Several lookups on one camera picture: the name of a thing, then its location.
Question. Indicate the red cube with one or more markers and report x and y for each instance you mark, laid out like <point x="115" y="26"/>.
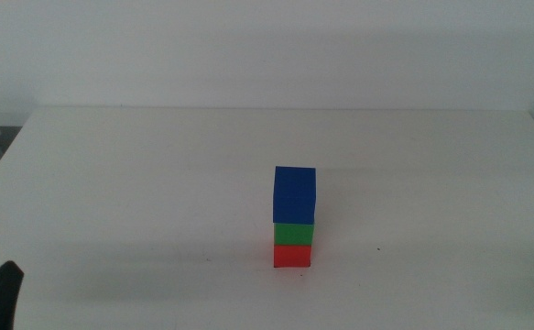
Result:
<point x="292" y="256"/>

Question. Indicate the green cube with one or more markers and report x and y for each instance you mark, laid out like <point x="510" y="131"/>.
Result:
<point x="294" y="234"/>

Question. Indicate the blue cube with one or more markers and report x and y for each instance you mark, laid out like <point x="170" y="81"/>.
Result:
<point x="294" y="194"/>

